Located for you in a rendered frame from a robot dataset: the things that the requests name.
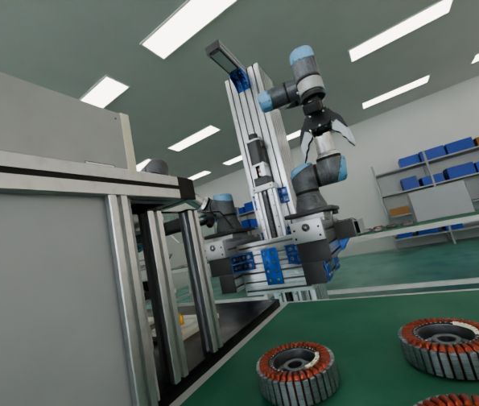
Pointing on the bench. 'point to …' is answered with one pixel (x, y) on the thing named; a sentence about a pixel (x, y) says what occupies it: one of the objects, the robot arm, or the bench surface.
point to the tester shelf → (72, 180)
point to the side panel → (55, 303)
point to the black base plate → (238, 326)
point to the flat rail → (166, 229)
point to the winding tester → (43, 122)
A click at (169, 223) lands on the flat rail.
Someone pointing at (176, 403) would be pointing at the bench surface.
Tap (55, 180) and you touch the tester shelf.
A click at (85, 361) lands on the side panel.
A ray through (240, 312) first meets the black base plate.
